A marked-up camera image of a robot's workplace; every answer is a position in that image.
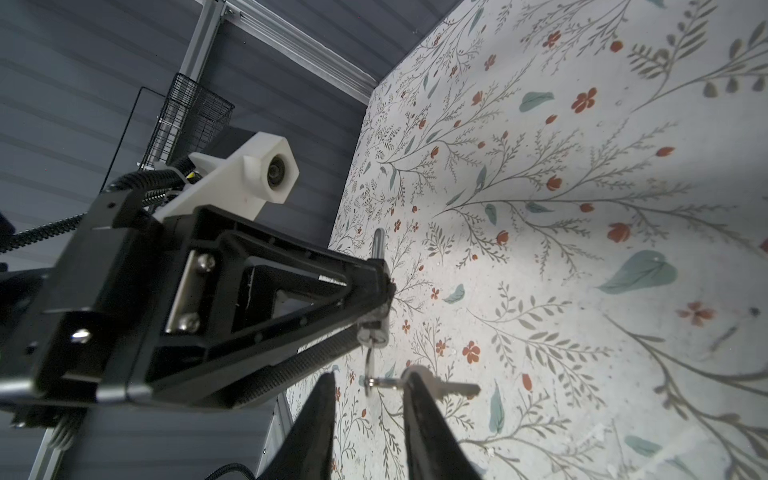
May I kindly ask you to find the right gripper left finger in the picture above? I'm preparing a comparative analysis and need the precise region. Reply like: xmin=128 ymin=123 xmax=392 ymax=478
xmin=258 ymin=373 xmax=336 ymax=480

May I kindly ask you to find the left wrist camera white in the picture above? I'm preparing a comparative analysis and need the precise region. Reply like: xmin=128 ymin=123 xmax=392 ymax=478
xmin=154 ymin=132 xmax=300 ymax=221

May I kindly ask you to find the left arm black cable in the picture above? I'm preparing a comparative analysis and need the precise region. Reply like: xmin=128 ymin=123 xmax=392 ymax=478
xmin=0 ymin=152 xmax=199 ymax=253

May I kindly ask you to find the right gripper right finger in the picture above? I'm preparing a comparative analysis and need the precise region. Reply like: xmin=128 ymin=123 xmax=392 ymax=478
xmin=403 ymin=372 xmax=480 ymax=479

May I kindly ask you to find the floral table mat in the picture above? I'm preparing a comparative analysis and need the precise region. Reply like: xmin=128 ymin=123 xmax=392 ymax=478
xmin=284 ymin=0 xmax=768 ymax=480

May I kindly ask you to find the black wire basket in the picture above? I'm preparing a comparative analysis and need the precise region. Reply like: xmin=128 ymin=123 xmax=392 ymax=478
xmin=101 ymin=73 xmax=235 ymax=192

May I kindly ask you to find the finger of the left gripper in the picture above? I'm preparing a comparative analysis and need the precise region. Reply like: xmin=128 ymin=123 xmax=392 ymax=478
xmin=163 ymin=206 xmax=394 ymax=312
xmin=143 ymin=299 xmax=390 ymax=410

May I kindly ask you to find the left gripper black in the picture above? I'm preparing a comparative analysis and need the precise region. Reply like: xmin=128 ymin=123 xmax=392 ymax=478
xmin=1 ymin=190 xmax=264 ymax=412

